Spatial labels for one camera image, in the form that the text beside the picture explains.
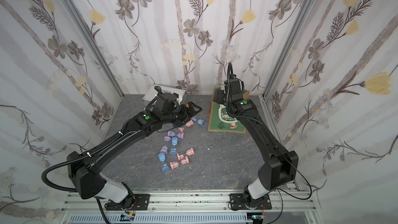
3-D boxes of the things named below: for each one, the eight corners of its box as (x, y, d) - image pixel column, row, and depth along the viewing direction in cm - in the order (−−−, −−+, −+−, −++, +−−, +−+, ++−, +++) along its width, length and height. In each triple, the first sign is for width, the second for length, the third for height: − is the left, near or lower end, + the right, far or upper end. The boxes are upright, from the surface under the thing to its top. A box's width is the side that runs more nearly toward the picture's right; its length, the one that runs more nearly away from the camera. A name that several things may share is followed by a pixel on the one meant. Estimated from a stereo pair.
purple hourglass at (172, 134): (168, 136, 100) (167, 134, 97) (169, 132, 102) (168, 129, 99) (184, 139, 99) (183, 136, 96) (185, 135, 100) (184, 132, 98)
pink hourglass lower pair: (184, 167, 86) (183, 165, 84) (176, 156, 90) (175, 154, 88) (190, 162, 88) (190, 160, 86) (182, 151, 92) (182, 150, 90)
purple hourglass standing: (160, 153, 91) (159, 151, 89) (165, 137, 98) (164, 135, 96) (166, 153, 91) (166, 152, 89) (170, 138, 98) (170, 136, 96)
